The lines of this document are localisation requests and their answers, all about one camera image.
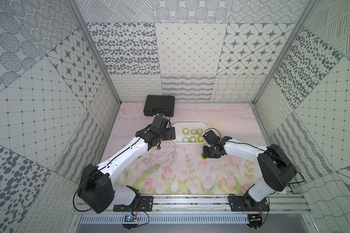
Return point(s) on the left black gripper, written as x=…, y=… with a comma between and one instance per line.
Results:
x=166, y=133

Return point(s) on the left green circuit board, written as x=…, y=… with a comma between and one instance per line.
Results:
x=129, y=222

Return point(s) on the right black controller board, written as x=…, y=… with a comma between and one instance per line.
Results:
x=254, y=222

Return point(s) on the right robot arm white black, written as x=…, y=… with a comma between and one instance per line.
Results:
x=276, y=168

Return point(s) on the grey clear tape roll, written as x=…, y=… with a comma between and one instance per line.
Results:
x=185, y=140

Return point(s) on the yellow tape roll top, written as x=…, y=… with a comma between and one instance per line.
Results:
x=199, y=132

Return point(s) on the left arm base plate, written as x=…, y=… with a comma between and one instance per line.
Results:
x=143, y=203

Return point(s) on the white slotted cable duct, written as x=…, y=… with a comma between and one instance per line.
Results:
x=168, y=219

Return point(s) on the aluminium mounting rail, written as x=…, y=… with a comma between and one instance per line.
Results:
x=204, y=204

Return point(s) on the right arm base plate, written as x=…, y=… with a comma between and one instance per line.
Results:
x=239, y=204

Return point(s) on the black plastic tool case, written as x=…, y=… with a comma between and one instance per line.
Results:
x=159, y=104

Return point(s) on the white plastic storage box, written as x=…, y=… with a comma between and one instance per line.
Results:
x=190, y=125

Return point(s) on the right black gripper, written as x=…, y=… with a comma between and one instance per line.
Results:
x=205, y=153

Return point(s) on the yellow tape roll bottom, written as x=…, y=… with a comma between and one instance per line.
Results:
x=200, y=139

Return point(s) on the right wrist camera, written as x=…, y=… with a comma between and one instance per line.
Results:
x=213, y=140

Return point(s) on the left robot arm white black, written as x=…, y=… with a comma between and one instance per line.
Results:
x=96, y=183

